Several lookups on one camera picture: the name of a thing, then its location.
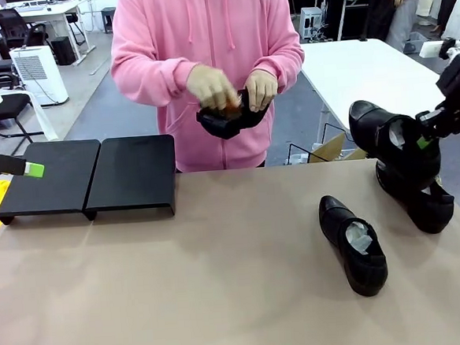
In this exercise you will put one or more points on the brown cardboard box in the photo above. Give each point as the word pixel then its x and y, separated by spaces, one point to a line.
pixel 331 149

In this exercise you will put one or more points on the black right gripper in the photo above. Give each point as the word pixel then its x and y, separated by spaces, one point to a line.
pixel 458 79

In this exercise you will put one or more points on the person's left hand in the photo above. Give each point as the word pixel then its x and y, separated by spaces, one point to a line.
pixel 263 89

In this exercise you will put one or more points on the grey plastic stool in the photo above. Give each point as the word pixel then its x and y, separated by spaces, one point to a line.
pixel 108 19

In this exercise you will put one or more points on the grey plastic bin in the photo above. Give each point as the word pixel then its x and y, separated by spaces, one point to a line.
pixel 416 43

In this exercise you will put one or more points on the person's pink hoodie torso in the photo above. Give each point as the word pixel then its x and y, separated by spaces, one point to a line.
pixel 211 23

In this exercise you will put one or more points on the black desk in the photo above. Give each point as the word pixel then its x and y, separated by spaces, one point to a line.
pixel 355 10

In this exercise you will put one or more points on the mannequin with orange top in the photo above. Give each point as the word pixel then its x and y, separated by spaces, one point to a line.
pixel 406 6

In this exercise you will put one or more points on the white office desk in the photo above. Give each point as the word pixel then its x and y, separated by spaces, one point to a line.
pixel 54 10

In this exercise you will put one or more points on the person's right hand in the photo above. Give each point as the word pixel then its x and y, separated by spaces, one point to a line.
pixel 210 85

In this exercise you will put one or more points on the brown shoe brush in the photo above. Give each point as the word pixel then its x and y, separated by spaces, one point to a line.
pixel 233 106

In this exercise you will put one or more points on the white computer case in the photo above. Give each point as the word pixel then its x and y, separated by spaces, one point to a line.
pixel 311 22

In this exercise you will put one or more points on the black mesh office chair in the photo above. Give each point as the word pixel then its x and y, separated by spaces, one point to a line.
pixel 12 26

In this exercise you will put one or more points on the white air purifier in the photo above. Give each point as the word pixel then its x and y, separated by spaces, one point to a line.
pixel 39 75

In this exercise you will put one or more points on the white table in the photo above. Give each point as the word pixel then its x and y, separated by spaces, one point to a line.
pixel 365 72

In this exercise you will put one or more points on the person's right forearm pink sleeve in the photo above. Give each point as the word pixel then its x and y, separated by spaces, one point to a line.
pixel 148 77

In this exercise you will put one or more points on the black leather shoe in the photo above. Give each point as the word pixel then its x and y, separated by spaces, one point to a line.
pixel 381 134
pixel 227 127
pixel 336 228
pixel 426 210

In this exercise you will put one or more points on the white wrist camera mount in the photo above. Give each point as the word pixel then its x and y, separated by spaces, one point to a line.
pixel 430 49

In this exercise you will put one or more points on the black cantilever office chair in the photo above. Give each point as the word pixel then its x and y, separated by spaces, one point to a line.
pixel 0 111

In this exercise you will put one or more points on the white cloth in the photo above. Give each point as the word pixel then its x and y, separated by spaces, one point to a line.
pixel 41 114

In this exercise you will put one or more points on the person's left forearm pink sleeve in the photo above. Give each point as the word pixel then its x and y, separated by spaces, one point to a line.
pixel 287 62

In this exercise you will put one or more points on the black computer tower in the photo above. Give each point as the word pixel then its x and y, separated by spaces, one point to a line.
pixel 63 50

